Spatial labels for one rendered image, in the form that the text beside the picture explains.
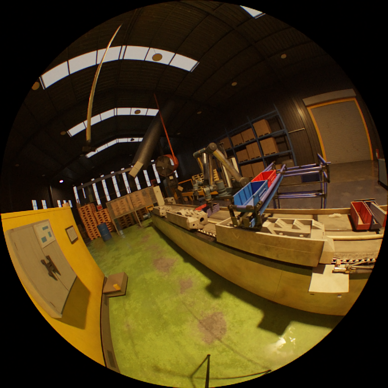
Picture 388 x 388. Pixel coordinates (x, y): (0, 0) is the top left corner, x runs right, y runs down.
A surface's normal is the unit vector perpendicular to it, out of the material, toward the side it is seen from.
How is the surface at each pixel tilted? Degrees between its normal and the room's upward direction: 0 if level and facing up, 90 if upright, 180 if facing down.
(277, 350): 0
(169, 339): 0
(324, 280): 0
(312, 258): 80
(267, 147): 90
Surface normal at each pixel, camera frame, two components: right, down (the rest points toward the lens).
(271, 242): -0.83, 0.16
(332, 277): -0.30, -0.94
